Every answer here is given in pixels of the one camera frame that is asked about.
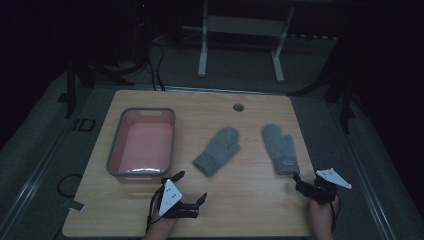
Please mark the white metal stand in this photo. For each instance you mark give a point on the white metal stand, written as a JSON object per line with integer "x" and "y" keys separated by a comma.
{"x": 245, "y": 26}

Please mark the black tripod stand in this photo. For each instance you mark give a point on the black tripod stand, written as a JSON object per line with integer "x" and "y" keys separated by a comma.
{"x": 346, "y": 100}
{"x": 70, "y": 86}

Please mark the person's left hand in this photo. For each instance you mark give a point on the person's left hand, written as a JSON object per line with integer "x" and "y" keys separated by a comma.
{"x": 160, "y": 227}

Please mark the pink bin with grey rim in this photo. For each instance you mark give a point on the pink bin with grey rim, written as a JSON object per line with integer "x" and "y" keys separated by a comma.
{"x": 143, "y": 146}

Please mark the plain grey mitten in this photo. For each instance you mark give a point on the plain grey mitten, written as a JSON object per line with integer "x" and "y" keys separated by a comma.
{"x": 218, "y": 150}

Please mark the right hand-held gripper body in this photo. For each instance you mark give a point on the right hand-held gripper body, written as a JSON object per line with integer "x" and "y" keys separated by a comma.
{"x": 328, "y": 186}

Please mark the grey mitten with label patch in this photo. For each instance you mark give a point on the grey mitten with label patch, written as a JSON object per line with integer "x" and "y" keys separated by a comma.
{"x": 279, "y": 146}

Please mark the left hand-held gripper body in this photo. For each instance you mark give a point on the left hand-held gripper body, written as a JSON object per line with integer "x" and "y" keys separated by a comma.
{"x": 169, "y": 198}

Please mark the person's right hand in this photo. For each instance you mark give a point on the person's right hand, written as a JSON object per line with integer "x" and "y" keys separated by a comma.
{"x": 320, "y": 218}

